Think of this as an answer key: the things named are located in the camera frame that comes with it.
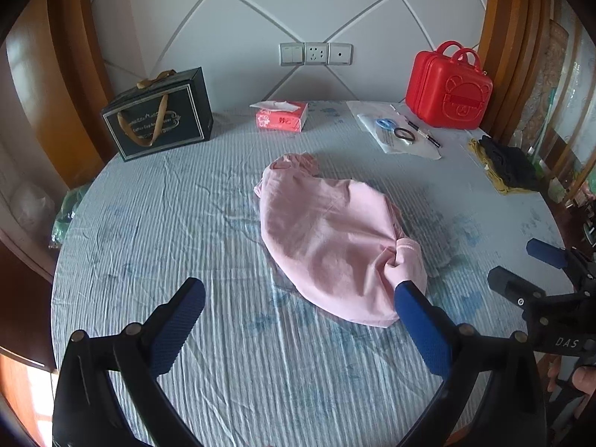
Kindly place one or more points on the white plastic bag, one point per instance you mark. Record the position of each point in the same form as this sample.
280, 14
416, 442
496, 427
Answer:
28, 205

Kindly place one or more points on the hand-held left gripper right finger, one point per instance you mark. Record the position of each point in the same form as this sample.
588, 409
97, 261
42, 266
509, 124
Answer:
421, 330

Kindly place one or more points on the person's right hand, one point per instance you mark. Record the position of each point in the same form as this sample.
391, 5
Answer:
585, 378

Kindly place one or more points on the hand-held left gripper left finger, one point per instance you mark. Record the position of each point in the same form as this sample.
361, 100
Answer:
177, 328

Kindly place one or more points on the green plastic bag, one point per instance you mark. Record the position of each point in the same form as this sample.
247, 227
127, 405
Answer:
70, 214

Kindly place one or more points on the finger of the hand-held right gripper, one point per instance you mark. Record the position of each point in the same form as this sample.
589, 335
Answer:
514, 284
547, 251

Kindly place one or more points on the light blue striped bedsheet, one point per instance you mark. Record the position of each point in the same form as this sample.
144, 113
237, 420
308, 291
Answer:
186, 205

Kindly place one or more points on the red tissue pack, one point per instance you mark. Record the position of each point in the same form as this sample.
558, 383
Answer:
281, 120

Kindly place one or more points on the white wall switch panel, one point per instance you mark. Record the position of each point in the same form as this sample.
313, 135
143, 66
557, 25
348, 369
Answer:
292, 54

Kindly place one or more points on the white wall power socket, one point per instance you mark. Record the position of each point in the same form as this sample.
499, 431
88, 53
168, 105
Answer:
316, 53

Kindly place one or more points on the clear plastic bag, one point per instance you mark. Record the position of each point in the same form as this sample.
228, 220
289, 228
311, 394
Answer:
372, 114

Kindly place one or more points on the black pen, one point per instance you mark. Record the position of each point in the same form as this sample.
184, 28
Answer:
423, 133

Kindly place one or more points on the black cloth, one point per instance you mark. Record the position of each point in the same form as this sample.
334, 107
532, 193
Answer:
507, 163

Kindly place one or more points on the patterned curtain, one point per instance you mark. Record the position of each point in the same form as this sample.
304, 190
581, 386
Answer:
558, 102

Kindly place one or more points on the white wall outlet plate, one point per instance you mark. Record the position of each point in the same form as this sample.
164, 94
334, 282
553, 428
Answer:
340, 54

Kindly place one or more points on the red small suitcase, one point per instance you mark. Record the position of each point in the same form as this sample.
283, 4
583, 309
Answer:
437, 88

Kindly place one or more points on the pink printed t-shirt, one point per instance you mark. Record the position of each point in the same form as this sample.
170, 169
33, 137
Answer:
326, 237

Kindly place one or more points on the blue scissors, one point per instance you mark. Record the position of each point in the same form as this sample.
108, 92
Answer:
385, 124

